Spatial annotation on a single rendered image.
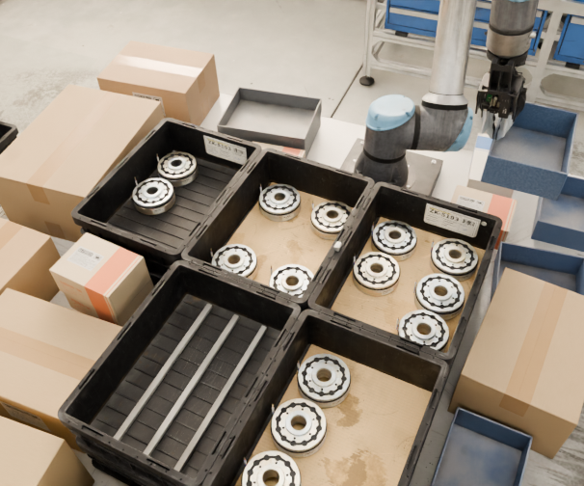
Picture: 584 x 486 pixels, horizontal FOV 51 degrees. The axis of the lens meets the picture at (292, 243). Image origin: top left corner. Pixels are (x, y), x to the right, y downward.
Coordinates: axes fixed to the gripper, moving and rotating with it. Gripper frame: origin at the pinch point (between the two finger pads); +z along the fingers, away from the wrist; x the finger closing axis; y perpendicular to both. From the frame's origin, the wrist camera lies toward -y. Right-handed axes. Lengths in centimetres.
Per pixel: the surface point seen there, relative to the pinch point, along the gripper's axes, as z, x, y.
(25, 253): 17, -94, 50
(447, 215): 21.0, -7.0, 5.6
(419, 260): 28.0, -10.6, 14.9
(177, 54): 17, -104, -35
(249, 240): 24, -50, 24
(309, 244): 25.7, -35.7, 20.0
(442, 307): 25.9, -2.0, 27.6
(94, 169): 14, -92, 23
